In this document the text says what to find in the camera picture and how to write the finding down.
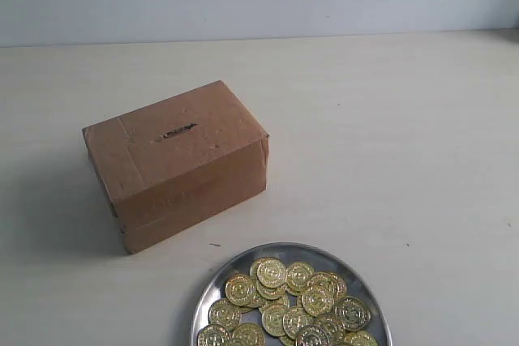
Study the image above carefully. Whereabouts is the gold coin lower centre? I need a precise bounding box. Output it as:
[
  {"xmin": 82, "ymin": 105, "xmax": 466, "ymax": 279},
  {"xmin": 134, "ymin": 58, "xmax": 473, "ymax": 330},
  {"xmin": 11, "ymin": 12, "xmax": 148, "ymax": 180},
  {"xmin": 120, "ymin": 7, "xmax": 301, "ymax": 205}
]
[{"xmin": 282, "ymin": 306, "xmax": 314, "ymax": 340}]

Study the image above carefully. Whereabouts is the gold coin top centre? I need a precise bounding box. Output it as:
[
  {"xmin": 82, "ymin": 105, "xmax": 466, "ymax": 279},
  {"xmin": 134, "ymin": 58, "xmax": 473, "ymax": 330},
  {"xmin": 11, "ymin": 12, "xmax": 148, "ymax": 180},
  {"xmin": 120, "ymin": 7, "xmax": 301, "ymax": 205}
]
[{"xmin": 256, "ymin": 258, "xmax": 287, "ymax": 288}]

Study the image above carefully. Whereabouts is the gold coin bottom left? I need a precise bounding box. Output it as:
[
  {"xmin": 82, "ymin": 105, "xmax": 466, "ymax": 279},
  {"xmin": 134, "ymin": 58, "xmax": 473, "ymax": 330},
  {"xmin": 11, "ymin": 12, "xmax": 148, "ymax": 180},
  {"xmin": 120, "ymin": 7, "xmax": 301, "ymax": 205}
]
[{"xmin": 196, "ymin": 324, "xmax": 230, "ymax": 346}]

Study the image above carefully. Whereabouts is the gold coin upper left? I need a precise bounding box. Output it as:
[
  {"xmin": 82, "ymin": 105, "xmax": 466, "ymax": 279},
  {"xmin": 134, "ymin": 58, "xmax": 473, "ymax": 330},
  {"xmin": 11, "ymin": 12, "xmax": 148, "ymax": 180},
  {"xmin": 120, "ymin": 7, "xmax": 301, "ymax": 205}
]
[{"xmin": 225, "ymin": 273, "xmax": 256, "ymax": 306}]

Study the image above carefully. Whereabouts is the gold coin bottom right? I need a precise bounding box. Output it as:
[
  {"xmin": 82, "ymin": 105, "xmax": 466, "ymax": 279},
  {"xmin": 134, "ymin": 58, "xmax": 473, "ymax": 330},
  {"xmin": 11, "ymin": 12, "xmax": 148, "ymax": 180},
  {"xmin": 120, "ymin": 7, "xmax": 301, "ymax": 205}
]
[{"xmin": 345, "ymin": 331, "xmax": 379, "ymax": 346}]

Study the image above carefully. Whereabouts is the round metal plate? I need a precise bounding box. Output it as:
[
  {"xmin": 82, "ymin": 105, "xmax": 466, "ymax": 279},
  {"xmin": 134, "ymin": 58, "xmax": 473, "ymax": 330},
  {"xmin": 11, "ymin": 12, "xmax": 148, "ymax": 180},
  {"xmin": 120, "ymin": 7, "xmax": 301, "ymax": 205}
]
[{"xmin": 189, "ymin": 242, "xmax": 393, "ymax": 345}]

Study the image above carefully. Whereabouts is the gold coin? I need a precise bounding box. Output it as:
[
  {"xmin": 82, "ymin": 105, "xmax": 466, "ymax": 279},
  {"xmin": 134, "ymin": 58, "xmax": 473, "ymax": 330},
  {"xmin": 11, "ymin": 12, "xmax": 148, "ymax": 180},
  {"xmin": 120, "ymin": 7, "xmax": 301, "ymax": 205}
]
[
  {"xmin": 196, "ymin": 324, "xmax": 230, "ymax": 346},
  {"xmin": 301, "ymin": 285, "xmax": 334, "ymax": 317},
  {"xmin": 208, "ymin": 298, "xmax": 242, "ymax": 331},
  {"xmin": 285, "ymin": 261, "xmax": 315, "ymax": 294},
  {"xmin": 282, "ymin": 306, "xmax": 314, "ymax": 340},
  {"xmin": 225, "ymin": 273, "xmax": 256, "ymax": 306},
  {"xmin": 294, "ymin": 325, "xmax": 331, "ymax": 346},
  {"xmin": 345, "ymin": 331, "xmax": 379, "ymax": 346},
  {"xmin": 332, "ymin": 296, "xmax": 371, "ymax": 332},
  {"xmin": 256, "ymin": 258, "xmax": 287, "ymax": 288}
]

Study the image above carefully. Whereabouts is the gold coin upper middle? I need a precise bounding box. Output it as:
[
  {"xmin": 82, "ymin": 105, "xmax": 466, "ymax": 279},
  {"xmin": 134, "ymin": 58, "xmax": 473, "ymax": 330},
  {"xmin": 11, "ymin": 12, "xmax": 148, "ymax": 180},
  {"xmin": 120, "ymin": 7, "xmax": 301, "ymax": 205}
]
[{"xmin": 285, "ymin": 261, "xmax": 315, "ymax": 294}]

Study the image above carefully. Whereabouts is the gold coin bottom middle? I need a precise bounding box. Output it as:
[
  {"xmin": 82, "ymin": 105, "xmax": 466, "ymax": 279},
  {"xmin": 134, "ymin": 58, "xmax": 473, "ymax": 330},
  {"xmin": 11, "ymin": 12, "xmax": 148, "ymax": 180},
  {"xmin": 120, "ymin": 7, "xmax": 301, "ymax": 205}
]
[{"xmin": 294, "ymin": 325, "xmax": 331, "ymax": 346}]

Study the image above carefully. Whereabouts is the brown cardboard slot box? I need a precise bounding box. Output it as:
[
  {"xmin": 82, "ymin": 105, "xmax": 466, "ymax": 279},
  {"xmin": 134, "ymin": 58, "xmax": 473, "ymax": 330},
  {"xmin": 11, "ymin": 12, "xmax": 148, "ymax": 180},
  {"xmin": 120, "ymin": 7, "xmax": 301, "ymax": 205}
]
[{"xmin": 83, "ymin": 81, "xmax": 269, "ymax": 254}]

